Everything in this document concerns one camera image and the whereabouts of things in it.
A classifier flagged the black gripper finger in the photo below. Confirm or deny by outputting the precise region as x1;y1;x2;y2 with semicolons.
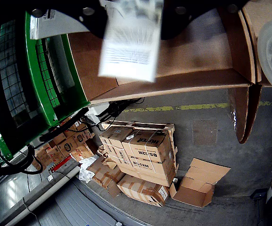
160;0;247;40
26;0;108;40

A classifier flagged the cow print white carton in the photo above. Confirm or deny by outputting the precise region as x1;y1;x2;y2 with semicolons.
98;0;164;83

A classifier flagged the cardboard box with dark flap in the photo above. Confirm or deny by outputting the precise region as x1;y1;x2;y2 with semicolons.
67;7;257;144

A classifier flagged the cardboard box with round flap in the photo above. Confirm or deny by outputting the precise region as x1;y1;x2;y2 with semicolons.
239;0;272;145

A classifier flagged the small printed cardboard box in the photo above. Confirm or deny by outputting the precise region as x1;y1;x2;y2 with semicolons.
72;130;92;147
57;136;78;158

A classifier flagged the labelled brown cardboard box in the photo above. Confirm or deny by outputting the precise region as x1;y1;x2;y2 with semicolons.
99;126;135;155

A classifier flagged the BS printed cardboard box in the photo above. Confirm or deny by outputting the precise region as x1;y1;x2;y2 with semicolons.
121;129;176;164

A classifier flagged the MKS printed cardboard box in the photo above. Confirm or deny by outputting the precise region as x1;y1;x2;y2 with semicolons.
103;147;178;187

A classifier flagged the opened flat cardboard box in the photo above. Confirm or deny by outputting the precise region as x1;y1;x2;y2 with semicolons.
169;157;232;208

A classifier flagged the taped brown cardboard box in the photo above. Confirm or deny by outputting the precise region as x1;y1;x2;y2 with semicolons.
116;174;170;208

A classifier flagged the tall white grey carton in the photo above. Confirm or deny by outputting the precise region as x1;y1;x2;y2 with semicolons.
29;9;90;40

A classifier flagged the crumpled white plastic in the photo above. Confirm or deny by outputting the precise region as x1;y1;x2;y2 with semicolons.
79;155;100;184

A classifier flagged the green metal shelf frame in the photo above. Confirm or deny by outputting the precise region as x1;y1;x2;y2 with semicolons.
0;0;91;176

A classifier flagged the thick black hose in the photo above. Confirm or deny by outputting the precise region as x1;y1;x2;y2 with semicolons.
39;107;90;142

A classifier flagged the grey metal rail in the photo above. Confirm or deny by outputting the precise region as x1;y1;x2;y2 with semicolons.
0;160;80;226

